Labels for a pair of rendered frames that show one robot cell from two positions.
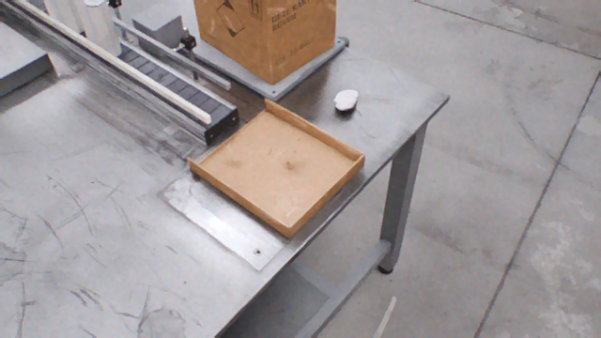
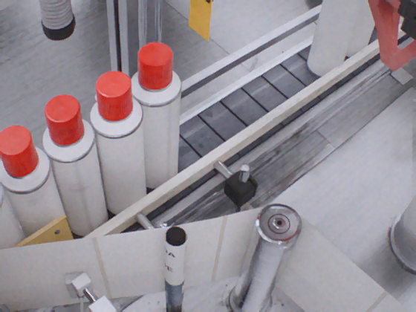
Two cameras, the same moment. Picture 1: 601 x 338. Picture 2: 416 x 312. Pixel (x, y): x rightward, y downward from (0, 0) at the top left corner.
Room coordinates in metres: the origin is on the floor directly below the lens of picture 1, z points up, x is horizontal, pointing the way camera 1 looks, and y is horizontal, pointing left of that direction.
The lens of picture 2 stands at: (1.48, 1.26, 1.47)
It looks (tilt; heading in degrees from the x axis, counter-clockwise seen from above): 55 degrees down; 273
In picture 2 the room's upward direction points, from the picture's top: 6 degrees clockwise
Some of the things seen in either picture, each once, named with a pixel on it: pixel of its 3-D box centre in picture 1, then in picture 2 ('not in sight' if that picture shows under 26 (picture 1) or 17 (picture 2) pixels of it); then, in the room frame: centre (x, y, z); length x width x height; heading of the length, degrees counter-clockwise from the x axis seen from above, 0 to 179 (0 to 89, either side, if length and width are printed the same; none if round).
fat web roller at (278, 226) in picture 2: not in sight; (261, 268); (1.43, 1.03, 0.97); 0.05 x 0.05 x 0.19
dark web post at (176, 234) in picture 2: not in sight; (174, 278); (1.51, 1.06, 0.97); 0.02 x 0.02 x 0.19
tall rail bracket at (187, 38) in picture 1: (185, 60); not in sight; (1.12, 0.28, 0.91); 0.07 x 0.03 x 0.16; 139
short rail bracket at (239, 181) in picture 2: not in sight; (240, 194); (1.45, 0.90, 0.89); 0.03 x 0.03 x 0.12; 49
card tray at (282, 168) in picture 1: (276, 161); not in sight; (0.82, 0.05, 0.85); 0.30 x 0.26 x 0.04; 49
